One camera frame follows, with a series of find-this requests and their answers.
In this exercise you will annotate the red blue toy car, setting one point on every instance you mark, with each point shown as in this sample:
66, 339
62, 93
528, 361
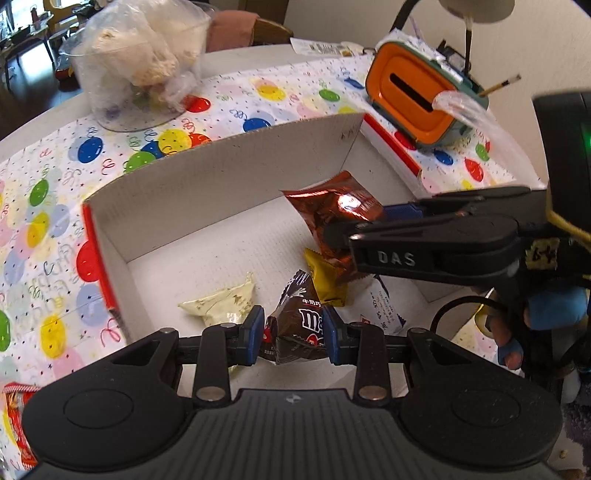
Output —
64, 71

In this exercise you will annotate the red snack packet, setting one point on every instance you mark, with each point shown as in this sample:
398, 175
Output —
18, 415

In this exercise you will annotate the cream gold-print snack packet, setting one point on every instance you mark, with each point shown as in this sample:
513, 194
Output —
217, 302

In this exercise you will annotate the red-brown foil snack packet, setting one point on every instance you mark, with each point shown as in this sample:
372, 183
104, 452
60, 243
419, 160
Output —
332, 207

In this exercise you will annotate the clear plastic bag of snacks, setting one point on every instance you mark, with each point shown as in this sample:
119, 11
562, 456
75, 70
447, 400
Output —
471, 115

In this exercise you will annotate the yellow armchair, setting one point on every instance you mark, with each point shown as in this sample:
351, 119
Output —
69, 7

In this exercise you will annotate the clear plastic tub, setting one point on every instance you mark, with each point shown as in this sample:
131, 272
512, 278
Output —
115, 108

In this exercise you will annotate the wooden coffee table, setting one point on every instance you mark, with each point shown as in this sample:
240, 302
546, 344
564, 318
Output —
23, 37

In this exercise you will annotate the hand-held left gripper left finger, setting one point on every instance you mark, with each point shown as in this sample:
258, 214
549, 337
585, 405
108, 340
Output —
255, 334

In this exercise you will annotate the dark brown chocolate packet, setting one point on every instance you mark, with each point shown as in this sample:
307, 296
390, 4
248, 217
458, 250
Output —
300, 323

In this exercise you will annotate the pink cloth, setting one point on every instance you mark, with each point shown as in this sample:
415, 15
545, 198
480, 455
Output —
231, 27

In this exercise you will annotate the balloon print tablecloth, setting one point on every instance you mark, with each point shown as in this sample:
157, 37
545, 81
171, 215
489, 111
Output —
46, 207

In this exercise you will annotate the person's right hand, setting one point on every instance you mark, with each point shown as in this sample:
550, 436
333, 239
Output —
505, 330

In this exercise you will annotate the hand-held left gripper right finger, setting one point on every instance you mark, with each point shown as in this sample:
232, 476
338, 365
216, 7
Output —
333, 334

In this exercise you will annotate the orange green desk organizer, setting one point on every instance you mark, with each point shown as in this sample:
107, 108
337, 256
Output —
406, 101

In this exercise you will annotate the white printed paper packet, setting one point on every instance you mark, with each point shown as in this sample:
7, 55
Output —
323, 47

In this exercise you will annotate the silver desk lamp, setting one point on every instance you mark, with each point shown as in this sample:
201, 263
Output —
480, 9

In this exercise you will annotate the mustard yellow snack packet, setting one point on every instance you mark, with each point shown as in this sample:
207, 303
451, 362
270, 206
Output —
325, 277

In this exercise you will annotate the person's fuzzy purple clothing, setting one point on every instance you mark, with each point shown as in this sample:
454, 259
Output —
579, 429

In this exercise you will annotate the clear bag of puffed food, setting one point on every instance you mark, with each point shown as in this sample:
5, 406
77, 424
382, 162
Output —
138, 50

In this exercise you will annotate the red cardboard box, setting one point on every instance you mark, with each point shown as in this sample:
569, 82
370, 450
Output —
207, 184

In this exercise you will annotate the white snack packet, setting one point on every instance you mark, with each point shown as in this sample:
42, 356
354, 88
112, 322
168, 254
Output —
388, 304

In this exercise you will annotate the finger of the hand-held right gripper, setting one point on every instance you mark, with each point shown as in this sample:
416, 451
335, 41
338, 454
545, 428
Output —
337, 236
401, 211

